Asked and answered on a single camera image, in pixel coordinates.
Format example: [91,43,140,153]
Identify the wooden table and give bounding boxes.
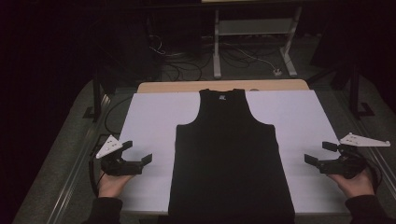
[136,78,311,94]

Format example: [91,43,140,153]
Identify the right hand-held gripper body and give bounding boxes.
[318,133,391,180]

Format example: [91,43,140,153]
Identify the person's right hand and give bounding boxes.
[326,169,375,200]

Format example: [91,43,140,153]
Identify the grey metal stand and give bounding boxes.
[213,6,304,78]

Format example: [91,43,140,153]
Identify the left hand-held gripper cable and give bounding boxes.
[88,133,110,198]

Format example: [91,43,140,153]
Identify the black stand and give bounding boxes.
[82,70,114,121]
[347,61,376,119]

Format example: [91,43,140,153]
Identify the black looped cable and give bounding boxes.
[104,95,134,136]

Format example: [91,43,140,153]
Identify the black tank top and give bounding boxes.
[167,88,296,224]

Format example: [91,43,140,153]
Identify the person's left hand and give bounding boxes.
[97,172,135,199]

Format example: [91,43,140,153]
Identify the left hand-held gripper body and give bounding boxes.
[95,134,144,177]

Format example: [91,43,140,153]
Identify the white cable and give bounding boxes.
[222,41,278,73]

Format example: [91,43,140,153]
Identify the black floor cables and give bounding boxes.
[148,34,216,82]

